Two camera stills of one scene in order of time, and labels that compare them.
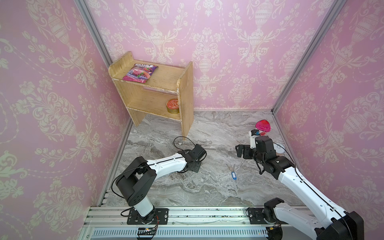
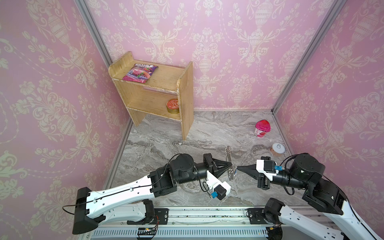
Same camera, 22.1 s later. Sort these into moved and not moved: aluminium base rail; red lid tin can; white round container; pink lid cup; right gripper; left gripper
Moved: right gripper; left gripper
Not moved: white round container; red lid tin can; pink lid cup; aluminium base rail
